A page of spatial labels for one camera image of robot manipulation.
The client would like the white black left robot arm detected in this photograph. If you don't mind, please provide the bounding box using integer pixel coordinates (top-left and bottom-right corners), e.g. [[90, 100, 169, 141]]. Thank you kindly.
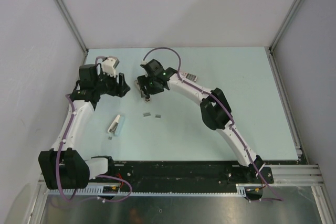
[[38, 57, 130, 190]]

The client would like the beige black small stapler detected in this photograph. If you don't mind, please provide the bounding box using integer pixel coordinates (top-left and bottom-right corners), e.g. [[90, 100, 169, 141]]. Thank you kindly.
[[134, 79, 152, 103]]

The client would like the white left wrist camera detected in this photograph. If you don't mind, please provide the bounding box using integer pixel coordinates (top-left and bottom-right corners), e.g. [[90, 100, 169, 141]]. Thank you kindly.
[[101, 57, 120, 78]]

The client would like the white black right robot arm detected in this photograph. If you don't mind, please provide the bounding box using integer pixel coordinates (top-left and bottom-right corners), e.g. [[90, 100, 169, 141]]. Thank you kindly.
[[137, 59, 264, 183]]

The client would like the light blue white stapler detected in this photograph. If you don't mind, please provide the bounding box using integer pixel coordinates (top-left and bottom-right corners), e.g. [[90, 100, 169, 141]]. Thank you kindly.
[[107, 114, 125, 136]]

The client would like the white slotted cable duct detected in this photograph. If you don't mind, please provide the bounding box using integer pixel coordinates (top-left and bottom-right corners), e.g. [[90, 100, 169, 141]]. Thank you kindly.
[[47, 183, 263, 197]]

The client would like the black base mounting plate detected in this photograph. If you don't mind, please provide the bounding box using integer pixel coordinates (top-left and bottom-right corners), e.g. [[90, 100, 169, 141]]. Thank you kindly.
[[104, 161, 274, 184]]

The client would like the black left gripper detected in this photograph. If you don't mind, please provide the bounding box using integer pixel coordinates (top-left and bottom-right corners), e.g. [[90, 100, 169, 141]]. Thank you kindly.
[[94, 68, 130, 98]]

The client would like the red staple box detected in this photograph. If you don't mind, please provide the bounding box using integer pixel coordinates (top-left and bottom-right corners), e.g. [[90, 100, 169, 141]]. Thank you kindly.
[[180, 71, 198, 82]]

